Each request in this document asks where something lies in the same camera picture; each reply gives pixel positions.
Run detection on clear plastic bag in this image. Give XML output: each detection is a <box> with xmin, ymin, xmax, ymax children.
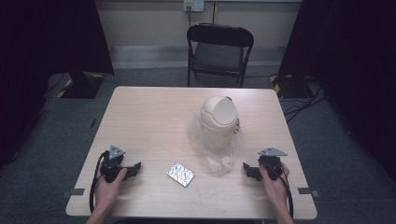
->
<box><xmin>187</xmin><ymin>108</ymin><xmax>243</xmax><ymax>175</ymax></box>

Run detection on person's right hand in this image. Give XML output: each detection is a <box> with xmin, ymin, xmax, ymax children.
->
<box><xmin>259</xmin><ymin>161</ymin><xmax>290</xmax><ymax>209</ymax></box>

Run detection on grey tape mark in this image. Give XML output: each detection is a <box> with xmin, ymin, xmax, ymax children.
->
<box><xmin>61</xmin><ymin>188</ymin><xmax>86</xmax><ymax>199</ymax></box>
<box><xmin>297</xmin><ymin>187</ymin><xmax>321</xmax><ymax>199</ymax></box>

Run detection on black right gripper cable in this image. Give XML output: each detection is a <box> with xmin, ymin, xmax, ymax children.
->
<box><xmin>270</xmin><ymin>165</ymin><xmax>294</xmax><ymax>219</ymax></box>

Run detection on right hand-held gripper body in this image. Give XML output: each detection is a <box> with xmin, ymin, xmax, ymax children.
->
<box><xmin>257</xmin><ymin>147</ymin><xmax>289</xmax><ymax>181</ymax></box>

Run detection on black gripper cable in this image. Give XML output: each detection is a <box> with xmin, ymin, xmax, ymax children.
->
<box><xmin>270</xmin><ymin>165</ymin><xmax>294</xmax><ymax>219</ymax></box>
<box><xmin>89</xmin><ymin>152</ymin><xmax>106</xmax><ymax>215</ymax></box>

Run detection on silver foil blister pack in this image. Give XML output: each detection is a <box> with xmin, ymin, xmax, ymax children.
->
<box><xmin>166</xmin><ymin>161</ymin><xmax>197</xmax><ymax>189</ymax></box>

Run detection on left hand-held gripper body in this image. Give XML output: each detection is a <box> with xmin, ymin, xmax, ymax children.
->
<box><xmin>99</xmin><ymin>145</ymin><xmax>127</xmax><ymax>184</ymax></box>

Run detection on dark curtain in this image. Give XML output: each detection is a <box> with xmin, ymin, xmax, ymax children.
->
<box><xmin>0</xmin><ymin>0</ymin><xmax>115</xmax><ymax>171</ymax></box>
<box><xmin>277</xmin><ymin>0</ymin><xmax>396</xmax><ymax>183</ymax></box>

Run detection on cream swing-lid trash can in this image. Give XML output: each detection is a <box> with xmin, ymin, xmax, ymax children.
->
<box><xmin>199</xmin><ymin>95</ymin><xmax>240</xmax><ymax>151</ymax></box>

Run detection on black floor cables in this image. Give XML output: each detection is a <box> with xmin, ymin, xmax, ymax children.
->
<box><xmin>282</xmin><ymin>77</ymin><xmax>327</xmax><ymax>124</ymax></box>

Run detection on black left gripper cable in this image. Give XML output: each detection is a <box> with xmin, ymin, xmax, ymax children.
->
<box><xmin>89</xmin><ymin>152</ymin><xmax>106</xmax><ymax>215</ymax></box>

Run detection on black folding chair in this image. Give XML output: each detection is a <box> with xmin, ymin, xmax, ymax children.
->
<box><xmin>186</xmin><ymin>22</ymin><xmax>255</xmax><ymax>89</ymax></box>

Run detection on white wall outlet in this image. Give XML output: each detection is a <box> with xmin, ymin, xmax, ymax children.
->
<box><xmin>183</xmin><ymin>0</ymin><xmax>205</xmax><ymax>13</ymax></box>

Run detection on person's left hand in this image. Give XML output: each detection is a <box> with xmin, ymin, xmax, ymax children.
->
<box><xmin>93</xmin><ymin>167</ymin><xmax>129</xmax><ymax>213</ymax></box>

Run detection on black stand base striped tape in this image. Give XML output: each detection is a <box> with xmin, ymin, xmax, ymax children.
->
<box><xmin>269</xmin><ymin>74</ymin><xmax>313</xmax><ymax>100</ymax></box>
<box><xmin>56</xmin><ymin>71</ymin><xmax>106</xmax><ymax>100</ymax></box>

